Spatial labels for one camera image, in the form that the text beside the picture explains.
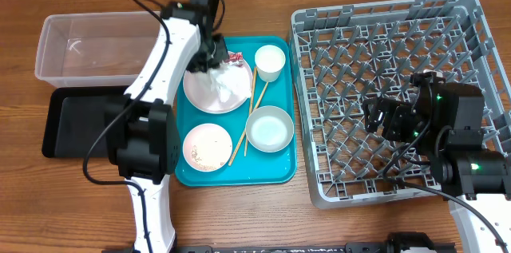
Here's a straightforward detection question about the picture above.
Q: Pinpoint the small pink bowl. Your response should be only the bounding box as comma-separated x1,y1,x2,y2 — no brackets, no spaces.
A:
182,123,233,172

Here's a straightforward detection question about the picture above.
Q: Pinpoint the teal serving tray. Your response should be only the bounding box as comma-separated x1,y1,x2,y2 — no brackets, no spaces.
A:
175,36,298,187

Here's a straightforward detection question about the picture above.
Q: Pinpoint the clear plastic bin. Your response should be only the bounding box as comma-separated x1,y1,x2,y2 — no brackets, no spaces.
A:
34,11,160,88

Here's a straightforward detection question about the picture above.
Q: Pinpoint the white napkin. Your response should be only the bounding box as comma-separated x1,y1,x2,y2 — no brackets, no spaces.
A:
207,62,252,103

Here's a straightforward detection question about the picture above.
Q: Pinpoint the large white plate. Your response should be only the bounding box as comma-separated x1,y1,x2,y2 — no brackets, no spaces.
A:
183,59,253,114

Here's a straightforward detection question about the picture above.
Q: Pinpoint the red snack wrapper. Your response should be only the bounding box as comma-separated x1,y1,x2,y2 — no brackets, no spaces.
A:
228,51,244,64

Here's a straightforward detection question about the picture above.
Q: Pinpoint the grey bowl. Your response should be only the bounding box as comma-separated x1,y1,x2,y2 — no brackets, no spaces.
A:
245,105,295,153

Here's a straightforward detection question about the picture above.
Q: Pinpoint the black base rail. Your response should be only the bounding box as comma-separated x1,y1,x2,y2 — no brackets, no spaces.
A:
101,231,456,253

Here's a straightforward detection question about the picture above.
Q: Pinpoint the black tray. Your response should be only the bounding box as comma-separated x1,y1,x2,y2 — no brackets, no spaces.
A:
41,85,157,160

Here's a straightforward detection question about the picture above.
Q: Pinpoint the grey dishwasher rack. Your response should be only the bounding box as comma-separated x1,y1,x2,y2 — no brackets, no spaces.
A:
290,0,510,209

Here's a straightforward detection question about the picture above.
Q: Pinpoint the white cup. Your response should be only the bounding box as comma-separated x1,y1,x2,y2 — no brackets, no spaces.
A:
255,45,286,82

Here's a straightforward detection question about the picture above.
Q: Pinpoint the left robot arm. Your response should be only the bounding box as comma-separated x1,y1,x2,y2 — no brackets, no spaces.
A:
99,0,228,252

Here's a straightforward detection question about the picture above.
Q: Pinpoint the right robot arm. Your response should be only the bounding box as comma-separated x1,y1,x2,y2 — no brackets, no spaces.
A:
362,70,510,252

